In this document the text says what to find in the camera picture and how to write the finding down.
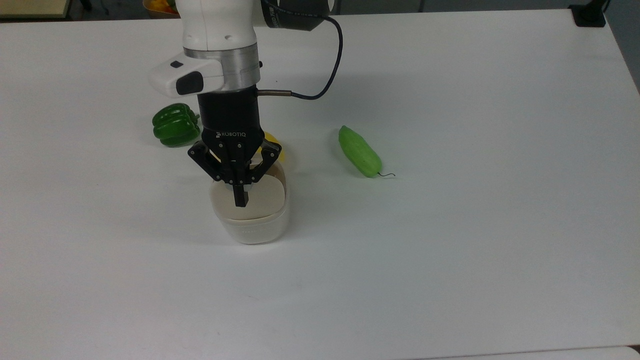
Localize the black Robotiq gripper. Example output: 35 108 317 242
188 89 282 207

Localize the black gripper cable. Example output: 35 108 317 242
257 15 344 101

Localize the green toy bell pepper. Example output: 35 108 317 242
152 102 202 148

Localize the yellow toy melon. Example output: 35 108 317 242
263 131 287 162

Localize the cream garbage bin with lid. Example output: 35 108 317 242
209 157 291 246

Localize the bowl of toy fruit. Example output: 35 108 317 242
142 0 181 19

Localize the light green toy cucumber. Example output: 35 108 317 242
338 125 396 179

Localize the wooden board panel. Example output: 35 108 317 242
0 0 71 20

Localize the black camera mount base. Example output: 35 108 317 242
569 0 612 28

